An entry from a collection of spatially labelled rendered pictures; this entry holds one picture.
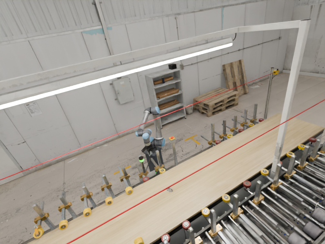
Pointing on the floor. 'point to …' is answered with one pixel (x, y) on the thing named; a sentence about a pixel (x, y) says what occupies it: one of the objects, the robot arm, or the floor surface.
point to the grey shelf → (153, 89)
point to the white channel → (303, 29)
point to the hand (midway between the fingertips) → (149, 155)
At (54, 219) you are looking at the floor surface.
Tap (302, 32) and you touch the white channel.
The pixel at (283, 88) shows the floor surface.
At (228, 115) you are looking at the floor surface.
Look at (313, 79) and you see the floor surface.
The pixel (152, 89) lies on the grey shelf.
